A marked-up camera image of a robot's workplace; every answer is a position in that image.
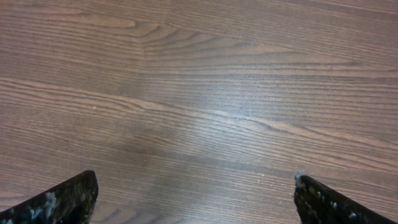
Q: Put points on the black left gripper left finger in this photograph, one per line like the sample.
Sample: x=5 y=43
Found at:
x=71 y=202

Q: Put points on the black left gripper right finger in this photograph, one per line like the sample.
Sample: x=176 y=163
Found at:
x=317 y=203

